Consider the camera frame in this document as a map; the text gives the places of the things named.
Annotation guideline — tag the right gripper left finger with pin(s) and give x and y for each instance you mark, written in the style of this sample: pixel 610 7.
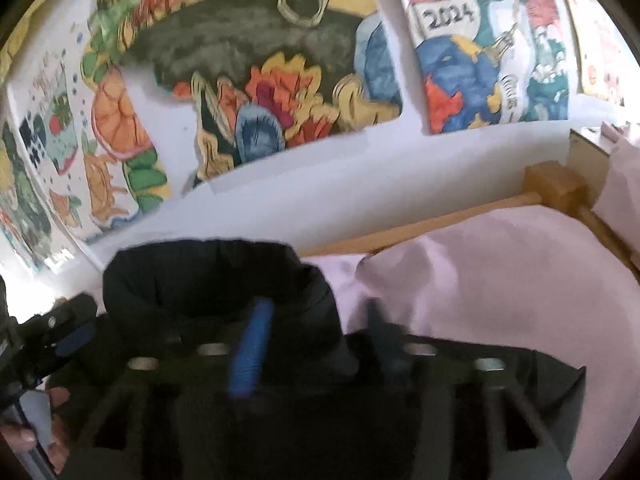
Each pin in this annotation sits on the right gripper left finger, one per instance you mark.
pixel 173 419

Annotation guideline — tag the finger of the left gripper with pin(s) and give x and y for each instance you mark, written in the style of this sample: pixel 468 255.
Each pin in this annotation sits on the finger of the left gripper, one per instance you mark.
pixel 63 330

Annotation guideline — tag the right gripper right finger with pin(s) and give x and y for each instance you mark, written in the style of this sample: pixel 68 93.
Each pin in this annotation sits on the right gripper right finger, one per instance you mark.
pixel 468 411

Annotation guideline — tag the black puffer jacket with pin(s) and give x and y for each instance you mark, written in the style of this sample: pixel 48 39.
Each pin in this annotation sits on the black puffer jacket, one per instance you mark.
pixel 319 410

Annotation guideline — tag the person left hand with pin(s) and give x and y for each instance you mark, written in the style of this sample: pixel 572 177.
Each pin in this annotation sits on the person left hand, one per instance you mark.
pixel 40 406

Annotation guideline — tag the anime children poster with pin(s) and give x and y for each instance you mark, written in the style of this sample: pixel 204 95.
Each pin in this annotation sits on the anime children poster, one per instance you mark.
pixel 25 220

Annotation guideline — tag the pink bed sheet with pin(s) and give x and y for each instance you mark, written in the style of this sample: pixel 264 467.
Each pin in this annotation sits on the pink bed sheet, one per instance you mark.
pixel 527 277

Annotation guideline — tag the orange fruit poster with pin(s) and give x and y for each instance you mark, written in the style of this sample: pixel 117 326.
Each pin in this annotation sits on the orange fruit poster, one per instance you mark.
pixel 91 157

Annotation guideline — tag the yellow black flower poster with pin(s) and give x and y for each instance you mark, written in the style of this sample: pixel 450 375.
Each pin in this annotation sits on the yellow black flower poster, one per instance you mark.
pixel 263 76

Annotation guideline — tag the pink pig poster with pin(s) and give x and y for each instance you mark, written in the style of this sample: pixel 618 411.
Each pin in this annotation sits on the pink pig poster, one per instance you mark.
pixel 608 69

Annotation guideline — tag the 2024 dragon poster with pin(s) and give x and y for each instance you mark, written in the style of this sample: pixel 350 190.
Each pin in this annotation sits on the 2024 dragon poster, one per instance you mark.
pixel 490 62

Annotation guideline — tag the wooden bed frame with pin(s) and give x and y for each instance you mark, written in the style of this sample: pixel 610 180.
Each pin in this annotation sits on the wooden bed frame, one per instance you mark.
pixel 571 188

